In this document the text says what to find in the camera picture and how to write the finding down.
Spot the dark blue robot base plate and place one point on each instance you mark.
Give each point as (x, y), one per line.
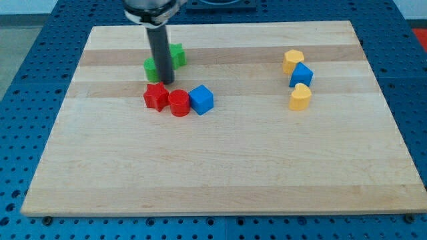
(194, 6)

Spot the red cylinder block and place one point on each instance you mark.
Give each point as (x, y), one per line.
(179, 103)

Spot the yellow hexagon block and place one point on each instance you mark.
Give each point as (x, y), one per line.
(291, 59)

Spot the blue cube block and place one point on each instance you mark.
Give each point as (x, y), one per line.
(201, 99)

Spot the red star block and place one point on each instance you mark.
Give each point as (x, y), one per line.
(156, 96)

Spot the light wooden board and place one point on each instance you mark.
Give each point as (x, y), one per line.
(108, 155)

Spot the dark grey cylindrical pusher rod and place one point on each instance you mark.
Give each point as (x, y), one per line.
(160, 51)

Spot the green star block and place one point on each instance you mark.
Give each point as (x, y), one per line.
(178, 55)

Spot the green circle block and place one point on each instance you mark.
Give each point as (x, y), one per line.
(150, 70)

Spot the yellow heart block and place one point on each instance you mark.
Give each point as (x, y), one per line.
(300, 97)

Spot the blue triangle block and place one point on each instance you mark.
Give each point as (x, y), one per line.
(301, 74)

